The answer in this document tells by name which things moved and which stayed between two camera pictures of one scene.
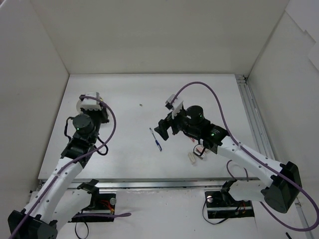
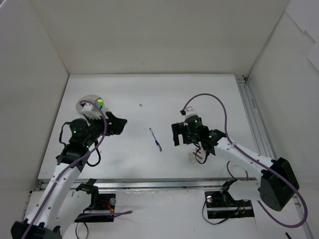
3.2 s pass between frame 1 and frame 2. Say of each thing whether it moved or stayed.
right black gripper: moved
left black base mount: stayed
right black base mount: stayed
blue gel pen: stayed
